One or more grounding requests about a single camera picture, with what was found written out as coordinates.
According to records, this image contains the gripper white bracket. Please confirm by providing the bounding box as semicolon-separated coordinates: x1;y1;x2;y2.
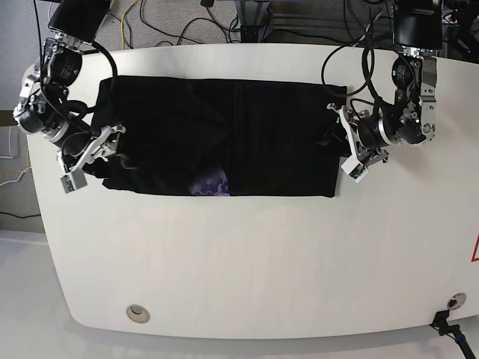
57;125;127;194
316;103;389;183

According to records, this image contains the black T-shirt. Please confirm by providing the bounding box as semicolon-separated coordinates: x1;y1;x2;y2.
91;76;346;197

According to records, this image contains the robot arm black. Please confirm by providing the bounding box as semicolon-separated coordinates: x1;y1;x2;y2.
13;1;126;193
327;1;443;182

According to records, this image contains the silver table grommet left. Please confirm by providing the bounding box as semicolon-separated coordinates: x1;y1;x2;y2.
126;304;150;324

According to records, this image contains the silver table grommet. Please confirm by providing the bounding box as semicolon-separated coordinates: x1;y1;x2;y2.
447;292;467;310
126;304;150;324

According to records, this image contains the silver table grommet right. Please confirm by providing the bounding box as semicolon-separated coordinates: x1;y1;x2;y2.
447;292;467;310

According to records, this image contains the white floor cable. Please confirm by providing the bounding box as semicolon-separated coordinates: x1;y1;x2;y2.
0;126;14;160

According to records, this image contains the yellow floor cable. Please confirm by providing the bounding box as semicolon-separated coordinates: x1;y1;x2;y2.
120;0;140;49

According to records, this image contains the aluminium frame post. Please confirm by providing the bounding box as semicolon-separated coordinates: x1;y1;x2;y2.
234;1;270;43

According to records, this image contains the black clamp with cable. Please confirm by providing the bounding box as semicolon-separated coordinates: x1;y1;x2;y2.
430;310;476;359

